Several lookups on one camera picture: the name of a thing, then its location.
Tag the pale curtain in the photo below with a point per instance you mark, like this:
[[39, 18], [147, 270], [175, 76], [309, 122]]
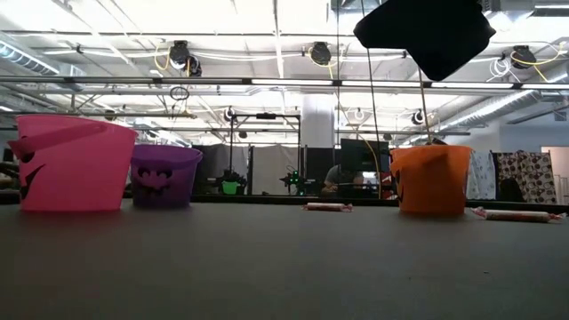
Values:
[[273, 169]]

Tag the silver ventilation duct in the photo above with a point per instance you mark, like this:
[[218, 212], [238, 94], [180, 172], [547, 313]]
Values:
[[489, 111], [26, 60]]

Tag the green bucket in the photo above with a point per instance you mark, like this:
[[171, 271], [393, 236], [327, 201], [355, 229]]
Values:
[[230, 188]]

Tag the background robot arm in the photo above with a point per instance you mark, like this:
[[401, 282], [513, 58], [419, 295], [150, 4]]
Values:
[[292, 180], [229, 178]]

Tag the white pillar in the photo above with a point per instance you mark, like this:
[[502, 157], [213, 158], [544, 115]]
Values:
[[318, 120]]

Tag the black partition panel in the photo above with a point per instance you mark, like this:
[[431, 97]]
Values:
[[360, 155]]

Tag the grey curtain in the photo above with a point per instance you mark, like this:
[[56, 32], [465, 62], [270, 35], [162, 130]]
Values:
[[209, 169]]

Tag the black office chair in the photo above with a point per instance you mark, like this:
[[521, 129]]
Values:
[[511, 191]]

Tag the pink plastic halloween bucket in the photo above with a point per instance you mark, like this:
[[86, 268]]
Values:
[[75, 178]]

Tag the orange plastic halloween bucket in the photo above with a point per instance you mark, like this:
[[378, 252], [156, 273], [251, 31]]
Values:
[[435, 186]]

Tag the patterned hanging cloth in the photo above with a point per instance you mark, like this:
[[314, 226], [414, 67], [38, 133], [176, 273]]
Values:
[[529, 173]]

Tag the white hanging cloth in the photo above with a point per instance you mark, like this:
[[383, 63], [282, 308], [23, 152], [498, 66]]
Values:
[[482, 175]]

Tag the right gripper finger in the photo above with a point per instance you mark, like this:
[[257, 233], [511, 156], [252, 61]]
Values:
[[438, 62]]

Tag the purple plastic halloween bucket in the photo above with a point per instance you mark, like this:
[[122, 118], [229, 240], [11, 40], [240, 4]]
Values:
[[178, 197]]

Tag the black metal frame rig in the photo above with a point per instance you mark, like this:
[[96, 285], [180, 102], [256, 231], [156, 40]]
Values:
[[266, 116]]

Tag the white Smarties candy roll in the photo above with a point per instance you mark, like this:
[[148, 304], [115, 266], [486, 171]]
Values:
[[326, 207], [515, 216]]

